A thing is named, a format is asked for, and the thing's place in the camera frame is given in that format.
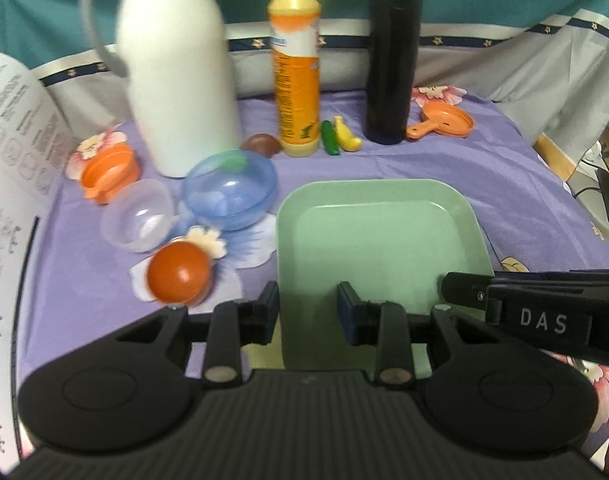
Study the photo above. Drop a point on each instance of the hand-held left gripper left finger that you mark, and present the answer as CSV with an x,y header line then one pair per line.
x,y
269,312

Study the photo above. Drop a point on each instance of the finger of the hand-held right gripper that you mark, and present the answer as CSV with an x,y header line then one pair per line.
x,y
467,290

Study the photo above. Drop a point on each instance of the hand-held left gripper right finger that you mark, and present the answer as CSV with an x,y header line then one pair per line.
x,y
347,312

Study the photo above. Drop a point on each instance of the green square plate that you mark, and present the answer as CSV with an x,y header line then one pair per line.
x,y
374,240

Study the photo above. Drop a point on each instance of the orange bowl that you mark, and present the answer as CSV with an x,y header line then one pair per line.
x,y
177,272

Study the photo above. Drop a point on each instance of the purple floral blanket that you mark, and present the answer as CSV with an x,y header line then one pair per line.
x,y
524,195

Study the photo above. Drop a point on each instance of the blue transparent bowl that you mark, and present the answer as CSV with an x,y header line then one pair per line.
x,y
229,195

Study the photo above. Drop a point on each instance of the clear plastic bowl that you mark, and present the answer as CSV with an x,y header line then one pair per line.
x,y
137,215

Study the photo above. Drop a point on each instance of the white power adapter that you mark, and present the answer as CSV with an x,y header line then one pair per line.
x,y
591,156

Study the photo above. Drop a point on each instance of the brown toy mushroom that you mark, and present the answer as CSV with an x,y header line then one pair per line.
x,y
262,144

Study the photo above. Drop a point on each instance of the orange toy pan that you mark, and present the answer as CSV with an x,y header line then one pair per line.
x,y
452,121

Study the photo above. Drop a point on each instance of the green toy cucumber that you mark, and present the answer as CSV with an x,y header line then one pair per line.
x,y
330,140

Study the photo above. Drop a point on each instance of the yellow toy banana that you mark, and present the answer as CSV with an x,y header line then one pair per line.
x,y
347,136

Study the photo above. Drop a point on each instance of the small orange toy cup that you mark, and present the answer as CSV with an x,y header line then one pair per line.
x,y
109,172

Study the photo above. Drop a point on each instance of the yellow and orange bottle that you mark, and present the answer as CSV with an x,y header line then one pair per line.
x,y
297,85

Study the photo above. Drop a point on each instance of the tall black bottle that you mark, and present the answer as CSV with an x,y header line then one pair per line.
x,y
392,60

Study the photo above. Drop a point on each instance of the white instruction sheet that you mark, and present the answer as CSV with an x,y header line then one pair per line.
x,y
9,210

